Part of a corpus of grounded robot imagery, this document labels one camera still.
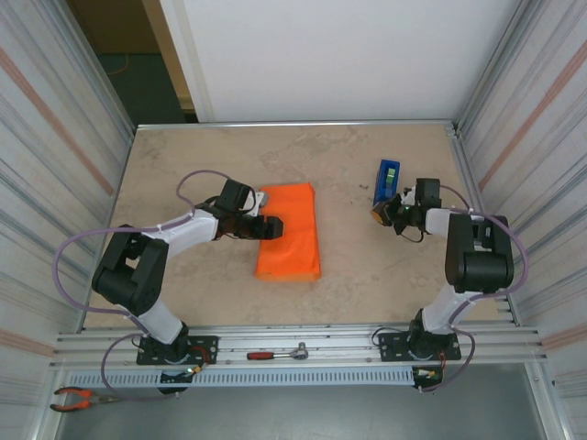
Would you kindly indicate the orange cloth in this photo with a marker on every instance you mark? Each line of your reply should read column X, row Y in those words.
column 289, row 238

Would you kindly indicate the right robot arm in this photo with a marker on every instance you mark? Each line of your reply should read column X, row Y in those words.
column 481, row 266

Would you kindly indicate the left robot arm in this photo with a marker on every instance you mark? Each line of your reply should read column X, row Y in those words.
column 128, row 275

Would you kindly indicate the blue tape dispenser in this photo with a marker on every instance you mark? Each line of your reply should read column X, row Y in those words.
column 380, row 190

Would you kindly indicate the green tape roll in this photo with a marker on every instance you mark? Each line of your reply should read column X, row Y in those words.
column 390, row 176

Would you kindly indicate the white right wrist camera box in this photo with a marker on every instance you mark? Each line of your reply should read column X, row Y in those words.
column 409, row 196

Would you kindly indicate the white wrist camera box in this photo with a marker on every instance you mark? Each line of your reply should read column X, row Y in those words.
column 258, row 201
column 409, row 196

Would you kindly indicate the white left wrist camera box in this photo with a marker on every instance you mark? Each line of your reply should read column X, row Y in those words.
column 258, row 201

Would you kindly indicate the aluminium mounting rail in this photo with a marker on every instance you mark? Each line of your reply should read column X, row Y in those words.
column 321, row 334

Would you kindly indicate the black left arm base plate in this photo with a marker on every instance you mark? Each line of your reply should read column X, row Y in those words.
column 206, row 344

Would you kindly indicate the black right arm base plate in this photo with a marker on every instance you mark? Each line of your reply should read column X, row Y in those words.
column 394, row 346

